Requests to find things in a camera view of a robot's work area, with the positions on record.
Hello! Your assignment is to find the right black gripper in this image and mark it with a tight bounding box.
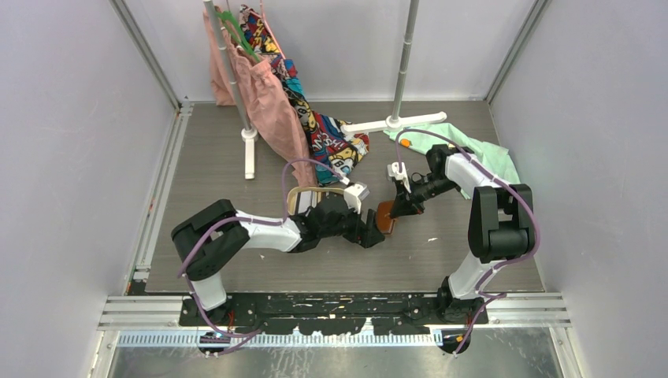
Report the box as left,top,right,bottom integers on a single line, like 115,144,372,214
389,174,458,218

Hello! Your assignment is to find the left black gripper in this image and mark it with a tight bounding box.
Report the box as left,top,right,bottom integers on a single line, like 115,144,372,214
320,198,384,248

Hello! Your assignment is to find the brown leather card holder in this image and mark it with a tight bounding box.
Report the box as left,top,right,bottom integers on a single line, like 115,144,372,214
376,200,396,235

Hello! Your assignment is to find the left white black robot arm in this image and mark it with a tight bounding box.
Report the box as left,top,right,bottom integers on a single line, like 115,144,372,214
171,194,385,325

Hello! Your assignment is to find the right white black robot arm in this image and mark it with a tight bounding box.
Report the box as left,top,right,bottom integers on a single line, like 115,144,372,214
387,144,536,324

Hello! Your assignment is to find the beige oval card tray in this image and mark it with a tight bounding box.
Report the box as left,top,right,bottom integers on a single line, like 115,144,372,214
288,187,343,216

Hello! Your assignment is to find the mint green garment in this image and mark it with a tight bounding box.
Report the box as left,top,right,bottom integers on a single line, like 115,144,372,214
399,123,521,184

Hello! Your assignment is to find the right white rack stand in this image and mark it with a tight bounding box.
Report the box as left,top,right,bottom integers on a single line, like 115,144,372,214
341,0,447,135

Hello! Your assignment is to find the white rack stand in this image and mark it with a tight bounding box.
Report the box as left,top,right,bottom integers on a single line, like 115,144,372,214
203,0,259,180
341,0,447,135

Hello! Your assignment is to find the colourful comic print garment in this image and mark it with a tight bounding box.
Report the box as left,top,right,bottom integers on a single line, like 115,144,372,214
239,5,370,175

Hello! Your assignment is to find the pink hanging garment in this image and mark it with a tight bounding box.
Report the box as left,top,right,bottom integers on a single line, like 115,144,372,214
222,30,317,187

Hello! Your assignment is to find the left white rack stand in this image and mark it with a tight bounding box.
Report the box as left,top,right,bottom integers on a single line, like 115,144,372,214
203,0,259,180

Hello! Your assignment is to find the green clothes hanger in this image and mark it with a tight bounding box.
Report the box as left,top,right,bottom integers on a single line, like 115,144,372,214
216,11,261,63

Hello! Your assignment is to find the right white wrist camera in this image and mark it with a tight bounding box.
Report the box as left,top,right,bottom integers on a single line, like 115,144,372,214
387,161,411,193

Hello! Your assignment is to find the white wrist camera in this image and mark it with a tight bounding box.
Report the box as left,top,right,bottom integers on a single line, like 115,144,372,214
387,161,411,193
343,183,369,213

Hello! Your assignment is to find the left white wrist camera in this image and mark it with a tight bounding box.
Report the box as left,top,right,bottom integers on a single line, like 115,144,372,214
343,183,369,213

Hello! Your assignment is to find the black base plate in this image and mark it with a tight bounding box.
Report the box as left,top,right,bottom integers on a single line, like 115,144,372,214
178,291,488,353

